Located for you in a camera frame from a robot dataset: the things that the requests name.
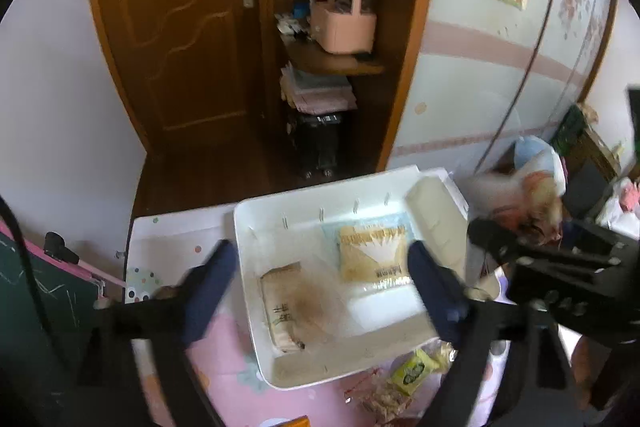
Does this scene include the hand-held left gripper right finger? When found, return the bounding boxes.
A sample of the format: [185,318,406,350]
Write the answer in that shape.
[407,241,588,427]

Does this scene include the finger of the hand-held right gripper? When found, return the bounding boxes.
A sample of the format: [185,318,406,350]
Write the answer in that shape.
[467,219,621,323]

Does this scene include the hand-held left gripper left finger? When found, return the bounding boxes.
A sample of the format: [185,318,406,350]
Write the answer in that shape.
[75,239,241,427]

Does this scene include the white orange snack bag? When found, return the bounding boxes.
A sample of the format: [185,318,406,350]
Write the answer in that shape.
[465,172,561,248]

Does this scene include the white plastic bin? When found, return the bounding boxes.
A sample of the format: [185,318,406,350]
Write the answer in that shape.
[233,164,471,390]

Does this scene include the person's right hand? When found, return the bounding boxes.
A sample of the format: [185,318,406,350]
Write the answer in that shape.
[572,339,608,408]

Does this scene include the beige long packet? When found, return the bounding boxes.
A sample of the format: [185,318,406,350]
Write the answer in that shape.
[404,177,471,278]

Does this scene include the yellow snack packet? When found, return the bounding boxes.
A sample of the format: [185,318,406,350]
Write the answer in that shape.
[322,214,416,295]

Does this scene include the brown snack packet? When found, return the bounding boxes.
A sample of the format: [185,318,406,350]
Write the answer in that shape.
[259,261,346,354]

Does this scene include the yellow green candy packet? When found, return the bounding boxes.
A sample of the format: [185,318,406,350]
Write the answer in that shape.
[390,349,441,395]

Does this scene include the pink white cloth pile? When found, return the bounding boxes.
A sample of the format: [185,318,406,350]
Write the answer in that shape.
[597,177,640,240]

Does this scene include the blue white bag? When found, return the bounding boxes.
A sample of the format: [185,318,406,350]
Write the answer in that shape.
[510,136,568,198]

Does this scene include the clear wrapped brown snack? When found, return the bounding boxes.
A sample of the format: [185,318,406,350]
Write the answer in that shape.
[350,372,418,420]

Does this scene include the dark wooden cabinet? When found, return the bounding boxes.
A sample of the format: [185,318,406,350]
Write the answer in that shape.
[550,104,623,220]

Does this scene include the orange packet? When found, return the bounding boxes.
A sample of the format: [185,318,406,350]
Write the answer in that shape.
[260,414,311,427]

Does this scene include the pale blue wardrobe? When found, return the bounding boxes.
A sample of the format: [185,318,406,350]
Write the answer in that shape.
[390,0,621,172]

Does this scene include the black clamp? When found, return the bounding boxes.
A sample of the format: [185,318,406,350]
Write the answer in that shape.
[44,232,81,265]

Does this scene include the black wheeled case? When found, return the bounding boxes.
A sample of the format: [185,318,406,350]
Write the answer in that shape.
[287,109,351,180]

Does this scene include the wooden corner shelf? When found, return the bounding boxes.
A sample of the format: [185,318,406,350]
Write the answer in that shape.
[257,0,441,178]

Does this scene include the pink basket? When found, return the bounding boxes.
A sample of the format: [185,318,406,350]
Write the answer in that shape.
[309,0,377,55]

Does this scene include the small shelf items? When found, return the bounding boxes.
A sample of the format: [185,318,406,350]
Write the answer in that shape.
[275,0,313,40]

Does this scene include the brown wooden door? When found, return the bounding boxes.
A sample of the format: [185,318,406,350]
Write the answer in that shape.
[82,0,271,158]

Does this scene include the green chalkboard with pink frame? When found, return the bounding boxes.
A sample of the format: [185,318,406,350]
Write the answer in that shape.
[0,217,126,427]

